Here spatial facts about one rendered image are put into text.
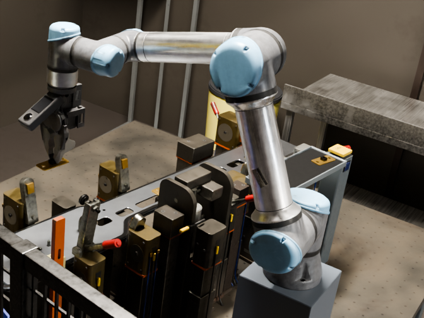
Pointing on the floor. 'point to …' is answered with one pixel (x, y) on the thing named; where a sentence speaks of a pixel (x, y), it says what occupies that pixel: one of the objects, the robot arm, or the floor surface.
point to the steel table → (361, 127)
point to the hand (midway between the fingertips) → (52, 158)
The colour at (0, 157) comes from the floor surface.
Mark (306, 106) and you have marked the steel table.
